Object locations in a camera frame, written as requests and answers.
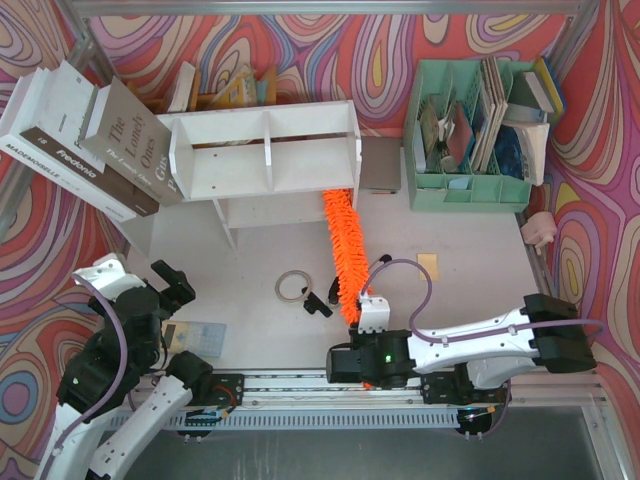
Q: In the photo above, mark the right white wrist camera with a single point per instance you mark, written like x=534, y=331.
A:
x=374, y=314

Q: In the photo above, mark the black T-shaped plastic part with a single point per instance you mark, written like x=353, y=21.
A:
x=313, y=304

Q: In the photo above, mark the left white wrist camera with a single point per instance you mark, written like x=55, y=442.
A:
x=109, y=275

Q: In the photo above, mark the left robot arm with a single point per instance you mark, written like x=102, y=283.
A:
x=97, y=380

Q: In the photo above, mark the white paperback book stack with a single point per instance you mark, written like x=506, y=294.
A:
x=521, y=150

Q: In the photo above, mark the white book Mademoiselle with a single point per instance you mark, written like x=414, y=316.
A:
x=59, y=102

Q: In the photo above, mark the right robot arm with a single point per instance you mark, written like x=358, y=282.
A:
x=462, y=365

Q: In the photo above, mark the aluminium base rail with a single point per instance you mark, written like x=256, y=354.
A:
x=262, y=402

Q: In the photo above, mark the grey notebook with pencil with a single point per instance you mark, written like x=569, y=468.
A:
x=381, y=164

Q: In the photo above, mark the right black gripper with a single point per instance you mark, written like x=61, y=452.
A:
x=357, y=333

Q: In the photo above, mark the yellow sticky note pad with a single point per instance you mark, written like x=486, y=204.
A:
x=429, y=261

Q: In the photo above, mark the pink piggy figurine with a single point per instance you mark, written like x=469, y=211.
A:
x=539, y=230

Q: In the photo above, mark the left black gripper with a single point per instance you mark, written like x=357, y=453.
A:
x=173, y=282

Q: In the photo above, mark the mint green desk organizer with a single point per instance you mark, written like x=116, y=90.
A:
x=450, y=139

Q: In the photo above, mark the white wooden bookshelf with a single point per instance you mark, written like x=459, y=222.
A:
x=266, y=166

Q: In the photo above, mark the wooden rack with books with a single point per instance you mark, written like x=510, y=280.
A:
x=242, y=90

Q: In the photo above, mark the orange microfiber duster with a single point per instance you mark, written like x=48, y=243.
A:
x=348, y=248

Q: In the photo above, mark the grey book The Lonely Ones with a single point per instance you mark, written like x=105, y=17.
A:
x=130, y=139

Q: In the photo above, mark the black white stapler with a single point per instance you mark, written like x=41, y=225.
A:
x=333, y=298

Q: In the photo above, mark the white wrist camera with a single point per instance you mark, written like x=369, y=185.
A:
x=109, y=275
x=374, y=314

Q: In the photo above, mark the brown book Fredonia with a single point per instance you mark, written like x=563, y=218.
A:
x=109, y=181

